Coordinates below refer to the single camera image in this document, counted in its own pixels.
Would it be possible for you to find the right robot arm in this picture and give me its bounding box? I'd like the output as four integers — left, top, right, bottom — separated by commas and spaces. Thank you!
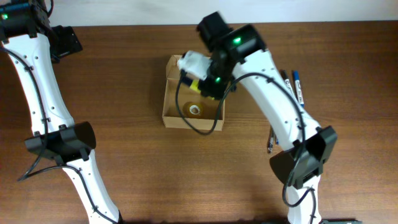
197, 12, 337, 223

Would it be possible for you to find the blue whiteboard marker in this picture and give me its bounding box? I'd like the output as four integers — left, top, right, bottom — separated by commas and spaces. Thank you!
292, 70, 305, 107

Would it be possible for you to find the yellow adhesive tape roll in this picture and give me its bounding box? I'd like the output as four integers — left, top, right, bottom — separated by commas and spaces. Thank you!
183, 101, 205, 119

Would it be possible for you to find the yellow highlighter with dark cap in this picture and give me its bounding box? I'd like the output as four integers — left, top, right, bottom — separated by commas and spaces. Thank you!
179, 77, 215, 100

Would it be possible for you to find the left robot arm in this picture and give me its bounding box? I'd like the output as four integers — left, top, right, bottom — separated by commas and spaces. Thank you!
1, 1, 124, 223

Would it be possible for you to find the brown cardboard box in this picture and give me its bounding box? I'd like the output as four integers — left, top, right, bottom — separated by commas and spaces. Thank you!
162, 55, 219, 131

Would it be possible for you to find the black transparent ballpoint pen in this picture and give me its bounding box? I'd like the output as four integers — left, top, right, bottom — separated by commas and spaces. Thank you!
267, 128, 274, 154

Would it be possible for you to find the black whiteboard marker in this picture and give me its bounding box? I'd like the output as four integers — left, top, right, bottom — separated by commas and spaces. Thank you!
280, 70, 296, 98

